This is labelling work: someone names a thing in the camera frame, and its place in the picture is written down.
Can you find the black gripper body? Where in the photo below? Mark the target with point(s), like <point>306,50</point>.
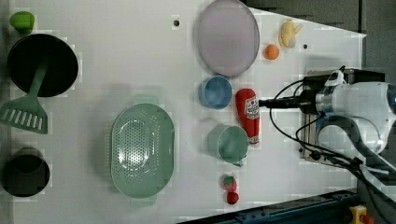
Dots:
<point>305,105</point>

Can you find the red plush ketchup bottle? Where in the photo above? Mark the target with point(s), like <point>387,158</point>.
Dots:
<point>248,111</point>

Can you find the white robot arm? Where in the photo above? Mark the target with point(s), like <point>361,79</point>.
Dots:
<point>355,121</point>

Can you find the green plastic strainer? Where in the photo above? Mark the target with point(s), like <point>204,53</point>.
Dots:
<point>142,150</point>

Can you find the silver toaster oven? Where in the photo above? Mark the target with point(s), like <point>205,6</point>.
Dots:
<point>314,82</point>

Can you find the orange toy fruit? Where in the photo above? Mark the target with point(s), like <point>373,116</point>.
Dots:
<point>271,52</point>

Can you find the yellow toy banana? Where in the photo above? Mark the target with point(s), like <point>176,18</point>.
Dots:
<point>288,32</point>

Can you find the green plastic mug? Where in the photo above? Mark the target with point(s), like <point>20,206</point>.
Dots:
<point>228,143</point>

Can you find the blue plastic cup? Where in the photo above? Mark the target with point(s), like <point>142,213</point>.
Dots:
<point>215,92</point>

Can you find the lilac round plate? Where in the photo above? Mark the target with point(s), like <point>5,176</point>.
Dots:
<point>228,37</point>

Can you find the red toy strawberry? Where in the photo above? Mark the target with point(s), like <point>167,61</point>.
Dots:
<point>229,183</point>

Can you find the yellow red clamp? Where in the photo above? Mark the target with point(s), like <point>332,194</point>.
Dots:
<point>360,216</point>

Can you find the green plastic spatula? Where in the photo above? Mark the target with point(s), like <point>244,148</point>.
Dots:
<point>26,112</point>

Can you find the black round pot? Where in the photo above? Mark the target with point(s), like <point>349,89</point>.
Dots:
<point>26,173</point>

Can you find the green toy pepper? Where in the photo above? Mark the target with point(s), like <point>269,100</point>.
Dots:
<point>23,22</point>

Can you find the blue metal rail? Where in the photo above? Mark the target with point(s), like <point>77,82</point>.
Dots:
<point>329,208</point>

